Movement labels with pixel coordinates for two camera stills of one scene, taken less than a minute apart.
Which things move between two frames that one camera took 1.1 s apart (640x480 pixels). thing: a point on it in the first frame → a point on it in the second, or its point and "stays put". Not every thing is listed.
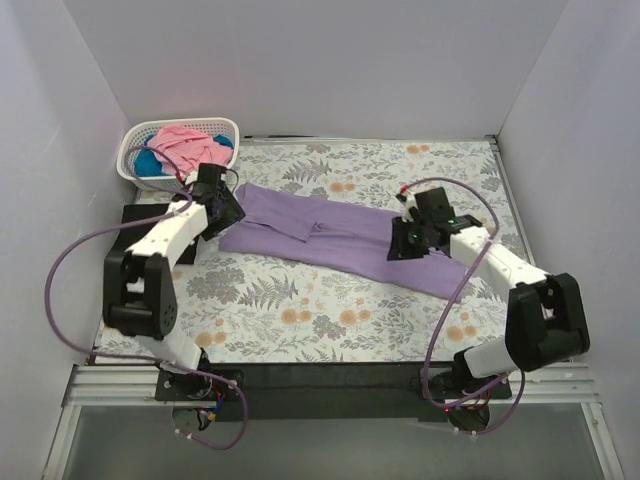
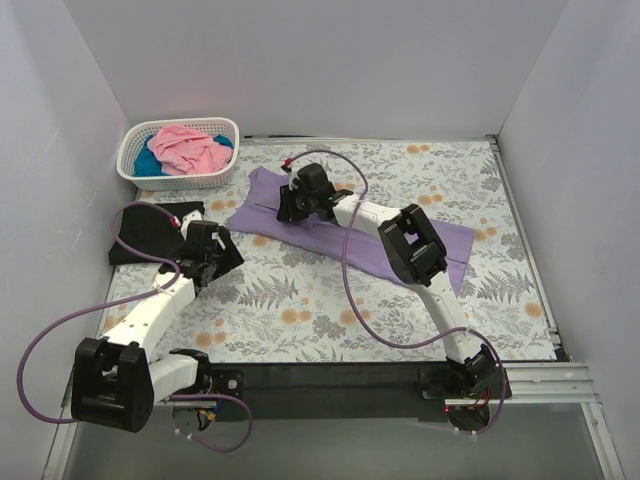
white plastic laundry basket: (136, 131) stays put
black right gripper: (405, 245) → (286, 205)
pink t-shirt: (190, 148) stays put
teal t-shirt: (148, 164) stays put
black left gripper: (228, 214) → (230, 252)
